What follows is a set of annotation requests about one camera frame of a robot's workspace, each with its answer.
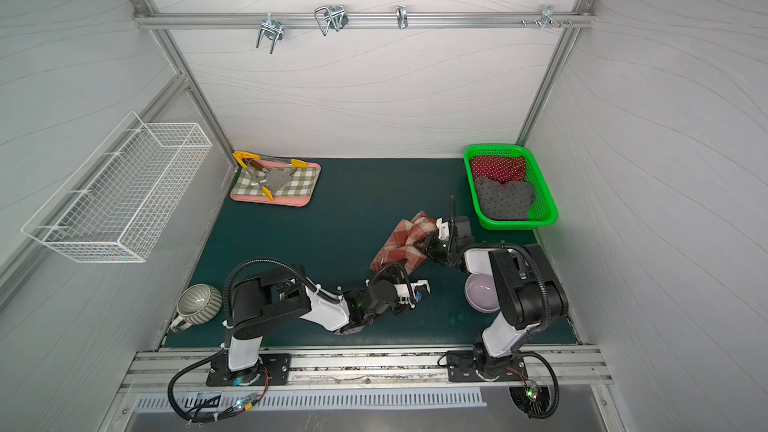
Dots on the green checkered cloth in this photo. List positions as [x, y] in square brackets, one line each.
[251, 183]

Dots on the wooden handled metal spatula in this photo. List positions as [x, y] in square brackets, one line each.
[269, 179]

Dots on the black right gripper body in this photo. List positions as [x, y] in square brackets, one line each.
[435, 246]

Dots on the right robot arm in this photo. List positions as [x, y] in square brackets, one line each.
[527, 291]

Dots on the metal hook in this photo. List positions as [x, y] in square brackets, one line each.
[548, 18]
[401, 17]
[331, 17]
[271, 31]

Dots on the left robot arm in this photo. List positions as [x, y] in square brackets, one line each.
[263, 295]

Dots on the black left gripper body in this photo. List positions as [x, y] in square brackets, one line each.
[405, 282]

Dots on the pink plastic tray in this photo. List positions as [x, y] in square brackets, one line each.
[286, 201]

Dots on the grey ribbed mug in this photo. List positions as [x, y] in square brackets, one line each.
[197, 305]

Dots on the grey dotted skirt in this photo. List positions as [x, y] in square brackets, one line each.
[510, 201]

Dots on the white wire basket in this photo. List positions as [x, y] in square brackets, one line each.
[114, 207]

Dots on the yellow tipped metal tongs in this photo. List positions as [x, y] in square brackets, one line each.
[288, 165]

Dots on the white vented cable duct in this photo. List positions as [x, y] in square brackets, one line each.
[328, 399]

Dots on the aluminium cross rail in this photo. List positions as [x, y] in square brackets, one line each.
[357, 20]

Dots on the lilac bowl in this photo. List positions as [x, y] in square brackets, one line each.
[481, 294]

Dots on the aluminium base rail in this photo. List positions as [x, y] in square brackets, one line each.
[317, 368]

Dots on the red dotted skirt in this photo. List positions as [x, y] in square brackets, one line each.
[499, 168]

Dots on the red plaid skirt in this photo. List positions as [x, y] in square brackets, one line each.
[401, 245]

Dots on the green plastic basket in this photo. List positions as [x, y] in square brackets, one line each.
[541, 212]

